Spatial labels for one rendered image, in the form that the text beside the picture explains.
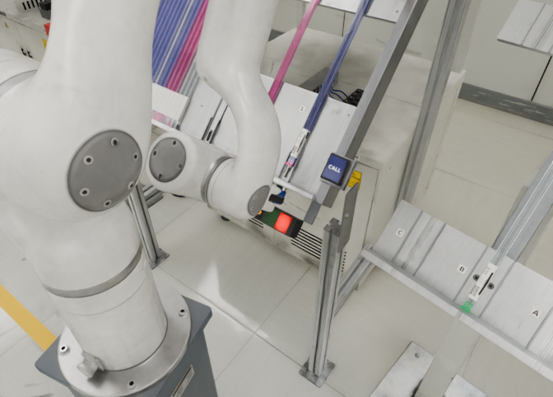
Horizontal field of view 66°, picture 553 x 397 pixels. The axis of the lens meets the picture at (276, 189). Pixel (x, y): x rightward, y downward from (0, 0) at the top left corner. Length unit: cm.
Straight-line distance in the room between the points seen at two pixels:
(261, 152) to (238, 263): 113
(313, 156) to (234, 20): 38
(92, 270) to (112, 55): 23
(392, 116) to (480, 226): 82
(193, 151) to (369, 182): 69
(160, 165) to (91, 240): 15
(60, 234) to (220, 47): 29
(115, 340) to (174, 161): 24
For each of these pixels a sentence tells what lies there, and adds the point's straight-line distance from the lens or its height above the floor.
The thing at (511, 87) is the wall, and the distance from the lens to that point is 275.
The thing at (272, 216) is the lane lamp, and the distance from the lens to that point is 88.
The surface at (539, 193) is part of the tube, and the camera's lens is 72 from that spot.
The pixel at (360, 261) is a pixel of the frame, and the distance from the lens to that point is 126.
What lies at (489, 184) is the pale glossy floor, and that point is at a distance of 219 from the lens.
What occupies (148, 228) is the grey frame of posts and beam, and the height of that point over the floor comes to 17.
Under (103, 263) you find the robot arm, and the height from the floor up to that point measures 93.
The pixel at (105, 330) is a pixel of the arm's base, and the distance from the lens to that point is 58.
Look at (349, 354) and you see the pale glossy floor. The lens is 146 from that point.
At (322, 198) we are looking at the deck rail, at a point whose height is 73.
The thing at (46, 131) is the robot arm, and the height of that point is 111.
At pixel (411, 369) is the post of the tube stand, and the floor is 1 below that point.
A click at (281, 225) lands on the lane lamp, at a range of 87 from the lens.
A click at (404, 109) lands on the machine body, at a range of 134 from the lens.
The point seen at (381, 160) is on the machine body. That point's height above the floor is 62.
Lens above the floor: 128
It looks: 42 degrees down
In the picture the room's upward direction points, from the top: straight up
